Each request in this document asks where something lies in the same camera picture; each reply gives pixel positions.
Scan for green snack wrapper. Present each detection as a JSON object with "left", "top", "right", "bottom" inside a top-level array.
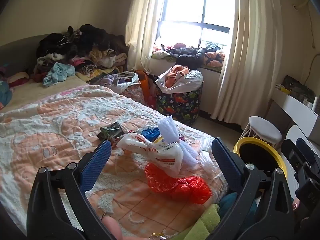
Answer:
[{"left": 97, "top": 121, "right": 125, "bottom": 143}]

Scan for red pink cloth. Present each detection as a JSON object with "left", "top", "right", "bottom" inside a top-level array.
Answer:
[{"left": 7, "top": 72, "right": 30, "bottom": 87}]

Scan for dark puffer jacket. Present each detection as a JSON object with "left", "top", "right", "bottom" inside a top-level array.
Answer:
[{"left": 166, "top": 46, "right": 208, "bottom": 68}]

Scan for beige bed sheet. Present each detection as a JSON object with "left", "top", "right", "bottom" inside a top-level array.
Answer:
[{"left": 5, "top": 75, "right": 85, "bottom": 112}]

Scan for white plastic bag red print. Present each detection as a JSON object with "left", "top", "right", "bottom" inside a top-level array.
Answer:
[{"left": 116, "top": 132, "right": 185, "bottom": 178}]

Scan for blue plastic wrapper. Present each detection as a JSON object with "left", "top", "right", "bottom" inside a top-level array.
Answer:
[{"left": 141, "top": 127, "right": 160, "bottom": 142}]

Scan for orange bag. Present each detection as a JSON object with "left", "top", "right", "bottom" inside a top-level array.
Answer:
[{"left": 136, "top": 70, "right": 157, "bottom": 108}]

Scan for dark camouflage bag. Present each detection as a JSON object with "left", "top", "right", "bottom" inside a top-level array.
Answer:
[{"left": 282, "top": 75, "right": 317, "bottom": 101}]

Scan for person's left hand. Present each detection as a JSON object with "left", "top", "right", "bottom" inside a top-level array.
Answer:
[{"left": 101, "top": 212, "right": 123, "bottom": 240}]

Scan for narrow cream curtain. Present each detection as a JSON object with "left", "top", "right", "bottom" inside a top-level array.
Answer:
[{"left": 125, "top": 0, "right": 170, "bottom": 74}]

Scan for blue patterned cloth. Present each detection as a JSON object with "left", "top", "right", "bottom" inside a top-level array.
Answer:
[{"left": 0, "top": 80, "right": 13, "bottom": 105}]

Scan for wide cream curtain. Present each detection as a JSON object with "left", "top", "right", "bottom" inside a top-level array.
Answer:
[{"left": 211, "top": 0, "right": 283, "bottom": 130}]

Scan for pile of mixed clothes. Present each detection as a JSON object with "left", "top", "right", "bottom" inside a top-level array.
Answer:
[{"left": 32, "top": 24, "right": 129, "bottom": 80}]

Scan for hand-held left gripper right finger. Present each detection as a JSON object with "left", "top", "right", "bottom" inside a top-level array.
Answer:
[{"left": 211, "top": 137, "right": 295, "bottom": 240}]

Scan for orange dark patterned quilt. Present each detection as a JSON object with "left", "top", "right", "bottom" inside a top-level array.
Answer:
[{"left": 204, "top": 51, "right": 225, "bottom": 67}]

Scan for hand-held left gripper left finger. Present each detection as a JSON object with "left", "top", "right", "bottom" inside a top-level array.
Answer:
[{"left": 26, "top": 139, "right": 118, "bottom": 240}]

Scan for teal cushion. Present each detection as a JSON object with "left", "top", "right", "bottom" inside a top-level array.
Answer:
[{"left": 219, "top": 192, "right": 258, "bottom": 220}]

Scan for floral fabric bag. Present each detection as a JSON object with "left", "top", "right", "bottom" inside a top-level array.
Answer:
[{"left": 120, "top": 82, "right": 146, "bottom": 105}]

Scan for large white plastic bag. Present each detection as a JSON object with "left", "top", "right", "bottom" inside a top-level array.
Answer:
[{"left": 155, "top": 69, "right": 203, "bottom": 94}]

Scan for clear white plastic bag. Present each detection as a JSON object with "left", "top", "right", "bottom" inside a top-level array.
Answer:
[{"left": 157, "top": 116, "right": 200, "bottom": 165}]

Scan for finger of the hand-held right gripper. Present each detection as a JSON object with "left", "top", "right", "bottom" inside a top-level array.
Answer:
[
  {"left": 296, "top": 138, "right": 320, "bottom": 167},
  {"left": 281, "top": 139, "right": 304, "bottom": 178}
]

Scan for white wire leg stool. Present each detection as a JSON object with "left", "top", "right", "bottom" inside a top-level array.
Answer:
[{"left": 239, "top": 116, "right": 283, "bottom": 151}]

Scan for yellow rimmed black trash bin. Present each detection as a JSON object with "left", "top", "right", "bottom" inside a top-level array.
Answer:
[{"left": 233, "top": 138, "right": 288, "bottom": 180}]

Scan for light blue cloth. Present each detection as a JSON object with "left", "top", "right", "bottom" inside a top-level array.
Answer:
[{"left": 43, "top": 62, "right": 75, "bottom": 87}]

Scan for dark framed window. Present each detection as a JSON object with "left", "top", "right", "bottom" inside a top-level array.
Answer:
[{"left": 157, "top": 0, "right": 234, "bottom": 48}]

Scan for dinosaur print fabric basket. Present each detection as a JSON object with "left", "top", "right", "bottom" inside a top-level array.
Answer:
[{"left": 155, "top": 81, "right": 203, "bottom": 126}]

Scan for white drawer cabinet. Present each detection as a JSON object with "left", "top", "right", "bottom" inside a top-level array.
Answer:
[{"left": 285, "top": 125, "right": 320, "bottom": 162}]

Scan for orange clothes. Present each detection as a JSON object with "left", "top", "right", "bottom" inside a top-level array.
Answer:
[{"left": 165, "top": 64, "right": 192, "bottom": 87}]

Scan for grey bed headboard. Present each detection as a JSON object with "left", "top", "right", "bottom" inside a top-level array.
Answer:
[{"left": 0, "top": 34, "right": 48, "bottom": 69}]

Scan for white vanity desk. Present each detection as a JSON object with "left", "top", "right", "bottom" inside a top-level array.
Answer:
[{"left": 266, "top": 87, "right": 320, "bottom": 140}]

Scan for orange white quilted blanket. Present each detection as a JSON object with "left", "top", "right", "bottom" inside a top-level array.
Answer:
[{"left": 0, "top": 85, "right": 229, "bottom": 238}]

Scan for beige wall hose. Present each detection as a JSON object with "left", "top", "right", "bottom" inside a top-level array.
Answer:
[{"left": 293, "top": 1, "right": 316, "bottom": 48}]

